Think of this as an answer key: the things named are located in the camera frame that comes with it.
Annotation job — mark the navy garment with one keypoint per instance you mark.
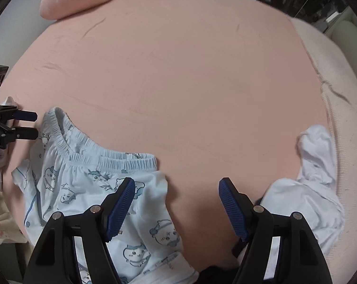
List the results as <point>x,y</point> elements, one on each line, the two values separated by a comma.
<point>216,276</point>

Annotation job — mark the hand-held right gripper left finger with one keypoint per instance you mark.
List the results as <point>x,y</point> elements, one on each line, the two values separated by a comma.
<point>120,210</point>

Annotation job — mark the light blue printed pajama top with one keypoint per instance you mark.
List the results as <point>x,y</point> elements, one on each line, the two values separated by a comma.
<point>27,189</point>

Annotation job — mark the beige dotted clothing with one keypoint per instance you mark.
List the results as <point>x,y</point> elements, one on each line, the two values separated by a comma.
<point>4,219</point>

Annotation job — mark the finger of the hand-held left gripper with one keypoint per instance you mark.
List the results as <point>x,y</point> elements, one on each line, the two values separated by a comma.
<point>26,116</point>
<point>26,133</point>

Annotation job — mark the light blue printed pajama pants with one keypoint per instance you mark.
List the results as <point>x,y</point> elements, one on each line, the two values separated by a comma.
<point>83,177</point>

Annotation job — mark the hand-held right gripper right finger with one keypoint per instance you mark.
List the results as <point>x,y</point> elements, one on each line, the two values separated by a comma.
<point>233,210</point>

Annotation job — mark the grey-green padded headboard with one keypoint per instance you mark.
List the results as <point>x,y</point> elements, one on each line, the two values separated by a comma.
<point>353,35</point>

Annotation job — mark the beige waffle pillow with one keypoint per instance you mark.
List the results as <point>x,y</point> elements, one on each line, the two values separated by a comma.
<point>350,139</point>
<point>314,50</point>

